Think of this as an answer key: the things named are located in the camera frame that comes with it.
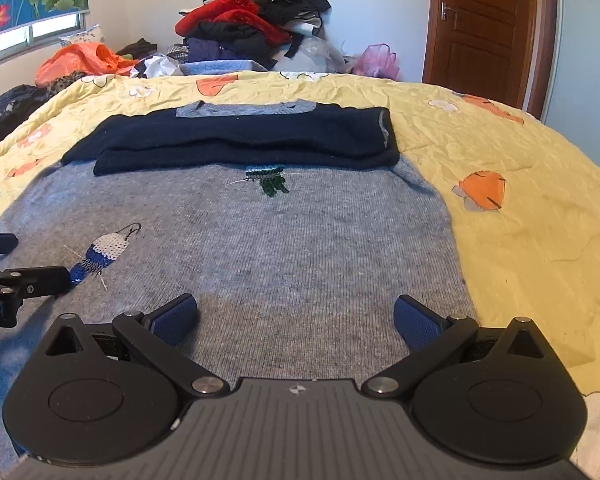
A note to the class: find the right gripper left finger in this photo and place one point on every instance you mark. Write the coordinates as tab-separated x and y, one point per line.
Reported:
151	339

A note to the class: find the pink plastic bag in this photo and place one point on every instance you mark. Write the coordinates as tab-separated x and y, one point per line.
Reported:
377	61

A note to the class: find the dark patterned clothes heap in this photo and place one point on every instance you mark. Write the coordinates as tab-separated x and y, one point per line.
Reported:
18	103

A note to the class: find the yellow floral bed quilt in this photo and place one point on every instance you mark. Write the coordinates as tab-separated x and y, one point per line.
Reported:
524	202

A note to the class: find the light blue folded blanket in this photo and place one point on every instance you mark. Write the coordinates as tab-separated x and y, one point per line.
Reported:
220	67

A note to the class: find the grey navy knit sweater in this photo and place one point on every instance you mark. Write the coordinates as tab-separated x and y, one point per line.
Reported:
294	226

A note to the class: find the white wardrobe with flowers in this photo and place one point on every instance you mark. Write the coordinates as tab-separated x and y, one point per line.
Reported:
573	106

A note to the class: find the pile of dark red clothes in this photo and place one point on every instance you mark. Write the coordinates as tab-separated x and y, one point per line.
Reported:
252	29

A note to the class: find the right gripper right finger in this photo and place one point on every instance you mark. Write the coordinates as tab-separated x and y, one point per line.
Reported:
432	342

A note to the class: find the brown wooden door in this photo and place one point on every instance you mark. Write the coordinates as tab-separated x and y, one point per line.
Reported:
481	47

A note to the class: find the clear plastic bag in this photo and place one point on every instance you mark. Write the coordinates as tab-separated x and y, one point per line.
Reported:
310	55

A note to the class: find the orange plastic bag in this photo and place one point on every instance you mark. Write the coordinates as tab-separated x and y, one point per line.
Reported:
90	58

